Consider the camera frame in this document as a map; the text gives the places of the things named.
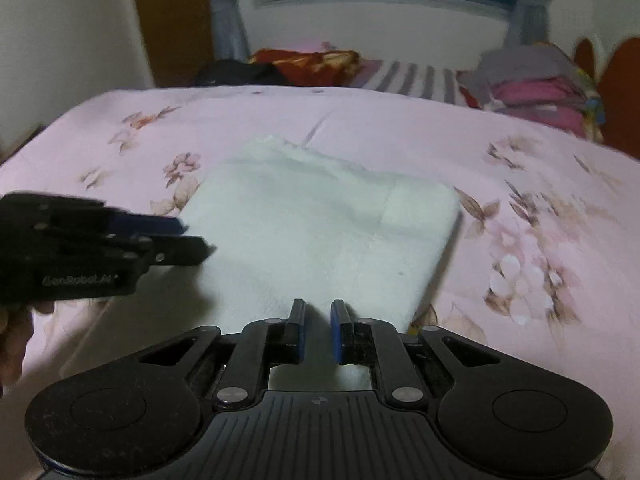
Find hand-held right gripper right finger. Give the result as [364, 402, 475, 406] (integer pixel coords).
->
[330, 298, 502, 412]

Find person's left hand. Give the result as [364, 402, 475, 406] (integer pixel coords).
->
[0, 301, 57, 397]

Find pink floral blanket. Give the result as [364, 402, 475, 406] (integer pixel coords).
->
[0, 84, 640, 480]

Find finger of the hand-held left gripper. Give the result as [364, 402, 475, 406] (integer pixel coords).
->
[106, 211, 189, 237]
[124, 235, 217, 268]

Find pile of folded clothes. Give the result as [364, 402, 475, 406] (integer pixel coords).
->
[456, 42, 607, 144]

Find grey curtain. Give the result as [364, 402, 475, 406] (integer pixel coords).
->
[502, 0, 552, 49]
[197, 0, 252, 62]

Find grey striped bed sheet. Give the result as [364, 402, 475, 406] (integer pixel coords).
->
[349, 59, 465, 107]

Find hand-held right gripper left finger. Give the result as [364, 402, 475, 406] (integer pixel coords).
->
[139, 298, 307, 412]

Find brown wooden door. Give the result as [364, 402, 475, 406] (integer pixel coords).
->
[130, 0, 217, 89]

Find red patterned cloth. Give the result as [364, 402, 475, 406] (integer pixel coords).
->
[247, 47, 362, 88]

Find black cloth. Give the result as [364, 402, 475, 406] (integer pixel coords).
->
[193, 58, 292, 88]

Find white knit sweater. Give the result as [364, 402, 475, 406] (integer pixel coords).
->
[179, 134, 462, 392]

